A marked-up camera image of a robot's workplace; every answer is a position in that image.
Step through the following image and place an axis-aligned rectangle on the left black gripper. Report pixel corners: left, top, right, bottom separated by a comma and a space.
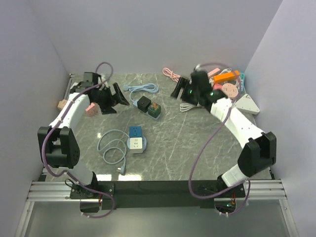
93, 83, 129, 115

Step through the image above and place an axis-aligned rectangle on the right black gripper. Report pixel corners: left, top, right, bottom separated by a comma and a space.
170, 77, 200, 108

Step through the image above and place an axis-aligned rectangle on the pink cube socket adapter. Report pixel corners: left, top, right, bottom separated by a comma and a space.
85, 103, 98, 117

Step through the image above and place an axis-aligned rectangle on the orange power strip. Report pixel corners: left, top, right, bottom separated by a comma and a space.
213, 70, 240, 84

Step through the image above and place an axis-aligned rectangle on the pink round power strip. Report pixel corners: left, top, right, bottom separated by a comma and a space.
221, 76, 244, 99

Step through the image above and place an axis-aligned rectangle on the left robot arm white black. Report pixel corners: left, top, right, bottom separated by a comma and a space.
38, 72, 129, 198

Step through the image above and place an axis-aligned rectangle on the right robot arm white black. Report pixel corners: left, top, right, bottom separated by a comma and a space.
171, 71, 277, 197

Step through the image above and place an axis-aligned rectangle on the black cube socket adapter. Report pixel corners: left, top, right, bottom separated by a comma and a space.
137, 96, 152, 113

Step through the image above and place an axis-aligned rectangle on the blue cube socket adapter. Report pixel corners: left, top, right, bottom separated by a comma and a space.
129, 126, 142, 138

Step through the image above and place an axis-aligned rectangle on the white cube socket adapter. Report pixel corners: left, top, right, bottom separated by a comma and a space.
127, 137, 147, 154

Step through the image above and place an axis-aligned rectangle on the light blue long power strip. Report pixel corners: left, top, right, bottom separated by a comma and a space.
121, 82, 161, 121

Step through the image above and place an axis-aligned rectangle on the dark green cube adapter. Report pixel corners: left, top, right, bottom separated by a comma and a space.
147, 102, 161, 119

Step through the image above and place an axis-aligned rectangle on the pink triangular power strip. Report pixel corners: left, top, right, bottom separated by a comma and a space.
213, 83, 223, 90

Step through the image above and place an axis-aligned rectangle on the pink long power strip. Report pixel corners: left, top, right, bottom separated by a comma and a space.
162, 67, 221, 84

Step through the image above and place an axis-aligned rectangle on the beige pink cube adapter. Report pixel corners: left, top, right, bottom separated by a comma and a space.
57, 99, 68, 111

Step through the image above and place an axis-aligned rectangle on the teal power strip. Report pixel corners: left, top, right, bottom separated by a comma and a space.
240, 73, 245, 92

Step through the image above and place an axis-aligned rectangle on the light blue round power strip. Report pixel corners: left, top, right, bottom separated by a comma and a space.
97, 129, 147, 175

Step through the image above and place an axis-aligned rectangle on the white triangular power strip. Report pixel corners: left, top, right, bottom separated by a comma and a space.
235, 94, 260, 115

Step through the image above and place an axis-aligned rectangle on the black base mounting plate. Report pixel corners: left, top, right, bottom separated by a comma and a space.
70, 180, 246, 210

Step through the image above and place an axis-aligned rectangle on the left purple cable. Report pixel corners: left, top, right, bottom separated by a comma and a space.
40, 61, 116, 219

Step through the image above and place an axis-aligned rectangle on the purple cable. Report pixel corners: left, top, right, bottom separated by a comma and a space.
188, 62, 251, 217
40, 61, 116, 219

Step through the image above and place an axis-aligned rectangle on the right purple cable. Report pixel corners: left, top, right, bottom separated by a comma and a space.
188, 62, 251, 217

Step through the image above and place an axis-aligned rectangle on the aluminium rail frame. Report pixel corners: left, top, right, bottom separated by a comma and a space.
15, 180, 299, 237

